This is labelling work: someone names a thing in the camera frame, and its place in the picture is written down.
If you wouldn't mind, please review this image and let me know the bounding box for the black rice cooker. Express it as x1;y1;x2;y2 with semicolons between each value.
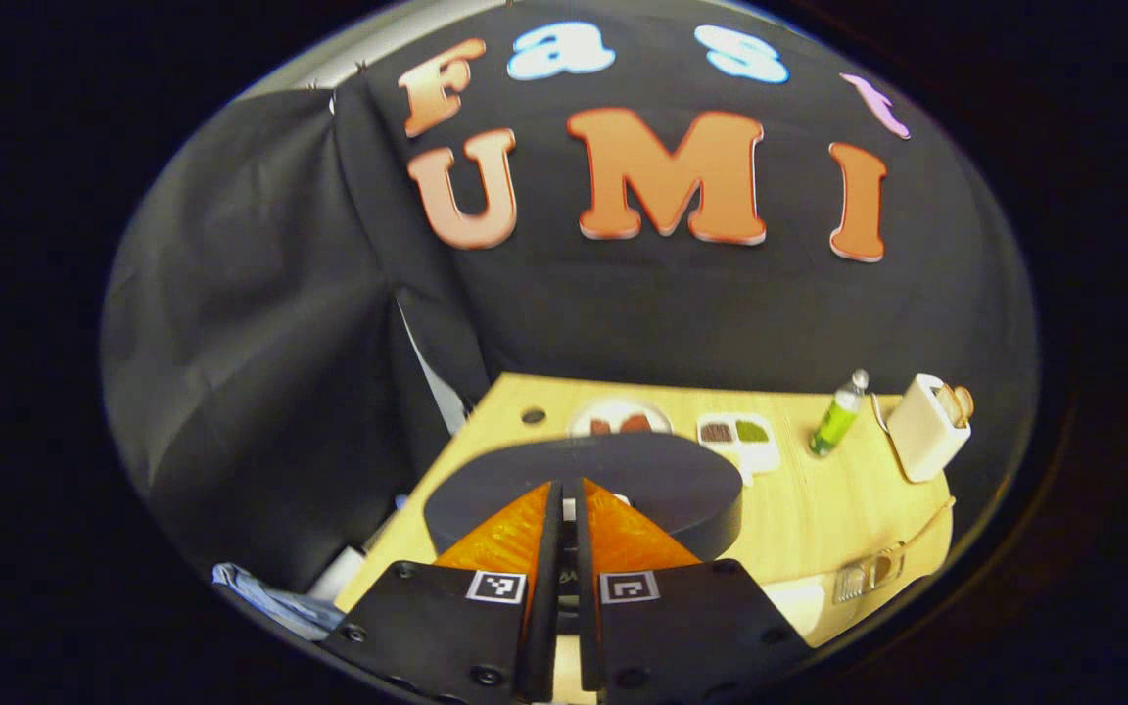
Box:
424;433;744;579

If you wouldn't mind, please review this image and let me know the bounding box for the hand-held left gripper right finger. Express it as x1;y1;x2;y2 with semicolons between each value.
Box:
574;478;813;705

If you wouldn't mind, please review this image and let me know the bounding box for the white divided dish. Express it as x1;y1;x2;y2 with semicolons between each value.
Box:
697;411;782;488

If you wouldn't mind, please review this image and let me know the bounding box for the green drink bottle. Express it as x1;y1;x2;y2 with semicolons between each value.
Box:
809;369;870;458

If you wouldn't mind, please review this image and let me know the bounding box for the clear mesh chopstick holder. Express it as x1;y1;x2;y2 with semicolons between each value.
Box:
833;541;908;605

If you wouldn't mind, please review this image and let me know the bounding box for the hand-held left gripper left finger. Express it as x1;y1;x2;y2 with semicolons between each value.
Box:
317;480;563;705

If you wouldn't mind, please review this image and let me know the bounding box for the toasted bread slice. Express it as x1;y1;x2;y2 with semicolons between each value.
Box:
936;384;975;427

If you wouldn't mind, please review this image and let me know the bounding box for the white toaster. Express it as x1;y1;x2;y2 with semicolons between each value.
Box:
885;373;974;484

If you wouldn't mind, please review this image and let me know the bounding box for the round white plate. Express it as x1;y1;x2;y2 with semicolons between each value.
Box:
569;397;675;439

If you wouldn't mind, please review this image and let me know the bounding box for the black backdrop cloth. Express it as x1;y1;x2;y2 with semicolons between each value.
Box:
102;0;1040;593

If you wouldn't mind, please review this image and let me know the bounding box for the white toaster cable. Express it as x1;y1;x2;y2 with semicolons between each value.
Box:
870;392;922;486

